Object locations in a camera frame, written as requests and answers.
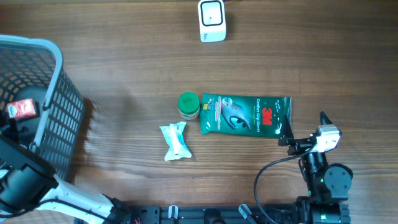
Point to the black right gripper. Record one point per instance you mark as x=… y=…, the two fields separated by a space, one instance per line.
x=286 y=138

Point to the teal white pack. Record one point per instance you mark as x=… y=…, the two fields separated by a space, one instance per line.
x=173 y=134

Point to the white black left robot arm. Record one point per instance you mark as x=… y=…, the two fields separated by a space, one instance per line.
x=30 y=183

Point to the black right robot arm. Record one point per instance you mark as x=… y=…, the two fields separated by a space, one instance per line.
x=327 y=184

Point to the white barcode scanner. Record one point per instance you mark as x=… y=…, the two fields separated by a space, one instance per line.
x=212 y=20

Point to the green 3M gloves package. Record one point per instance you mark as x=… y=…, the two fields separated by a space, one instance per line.
x=258 y=116

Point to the green lid jar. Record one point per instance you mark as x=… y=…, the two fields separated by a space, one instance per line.
x=189 y=105

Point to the grey plastic mesh basket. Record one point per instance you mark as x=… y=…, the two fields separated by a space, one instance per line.
x=33 y=69

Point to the red tissue pack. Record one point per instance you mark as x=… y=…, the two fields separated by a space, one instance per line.
x=22 y=109

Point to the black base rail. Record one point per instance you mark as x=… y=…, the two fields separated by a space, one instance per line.
x=279 y=213

